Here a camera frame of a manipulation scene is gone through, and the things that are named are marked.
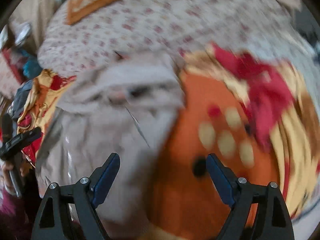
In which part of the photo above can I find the blue clothing pile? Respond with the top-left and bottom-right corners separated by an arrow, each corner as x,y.
21,50 -> 43,80

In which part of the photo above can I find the orange red fleece blanket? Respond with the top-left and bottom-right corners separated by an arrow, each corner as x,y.
17,45 -> 319,239

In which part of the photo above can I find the person left hand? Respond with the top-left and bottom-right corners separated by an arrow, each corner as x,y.
2,155 -> 32,198

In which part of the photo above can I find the grey beige jacket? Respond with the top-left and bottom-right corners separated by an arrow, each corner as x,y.
36,51 -> 184,239

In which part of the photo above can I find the floral quilt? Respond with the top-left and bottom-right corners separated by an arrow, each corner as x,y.
37,0 -> 319,77

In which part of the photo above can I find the beige curtain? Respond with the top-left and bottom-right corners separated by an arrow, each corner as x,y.
9,0 -> 57,54

